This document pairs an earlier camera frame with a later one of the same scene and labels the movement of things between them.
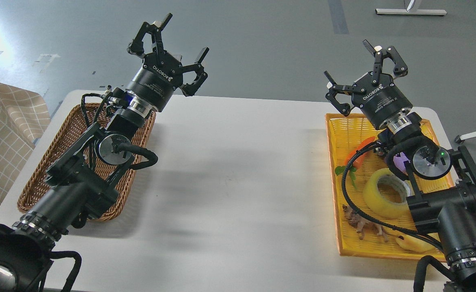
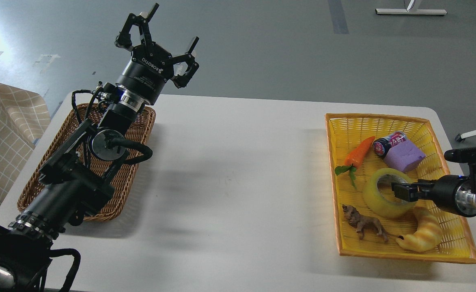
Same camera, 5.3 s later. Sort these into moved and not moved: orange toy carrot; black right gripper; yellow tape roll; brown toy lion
Moved: black right gripper
Not moved: yellow tape roll; brown toy lion; orange toy carrot
